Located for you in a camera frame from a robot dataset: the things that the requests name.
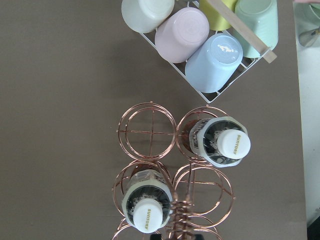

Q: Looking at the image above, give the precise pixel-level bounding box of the copper wire bottle basket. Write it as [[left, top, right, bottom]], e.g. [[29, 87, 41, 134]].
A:
[[112, 102, 235, 240]]

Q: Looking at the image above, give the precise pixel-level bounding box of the tea bottle three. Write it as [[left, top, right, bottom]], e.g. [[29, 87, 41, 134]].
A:
[[188, 116, 251, 168]]

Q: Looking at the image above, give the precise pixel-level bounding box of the tea bottle two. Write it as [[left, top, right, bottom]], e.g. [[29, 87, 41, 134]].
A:
[[121, 169, 173, 234]]

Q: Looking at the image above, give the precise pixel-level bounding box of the blue cup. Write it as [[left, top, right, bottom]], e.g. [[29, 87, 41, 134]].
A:
[[185, 33, 243, 93]]

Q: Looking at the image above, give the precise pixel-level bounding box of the pink cup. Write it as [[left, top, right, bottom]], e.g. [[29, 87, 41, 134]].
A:
[[154, 7, 210, 63]]

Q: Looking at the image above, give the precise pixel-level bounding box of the white cup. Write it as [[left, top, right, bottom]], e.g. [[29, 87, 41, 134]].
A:
[[121, 0, 175, 33]]

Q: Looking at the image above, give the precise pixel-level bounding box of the yellow cup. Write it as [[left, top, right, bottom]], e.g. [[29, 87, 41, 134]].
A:
[[199, 0, 237, 31]]

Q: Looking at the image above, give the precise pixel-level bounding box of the green cup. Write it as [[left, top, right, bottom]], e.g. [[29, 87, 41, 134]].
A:
[[235, 0, 279, 50]]

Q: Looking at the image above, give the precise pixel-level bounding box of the white wire cup rack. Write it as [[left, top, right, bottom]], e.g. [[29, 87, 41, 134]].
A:
[[138, 0, 278, 104]]

